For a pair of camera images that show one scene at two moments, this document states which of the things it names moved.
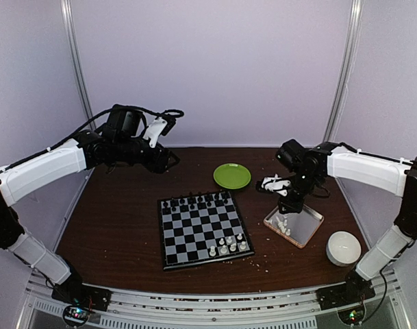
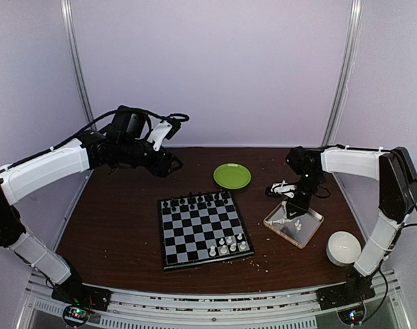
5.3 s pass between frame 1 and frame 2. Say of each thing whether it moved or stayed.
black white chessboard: stayed
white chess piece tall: stayed
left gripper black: stayed
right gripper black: moved
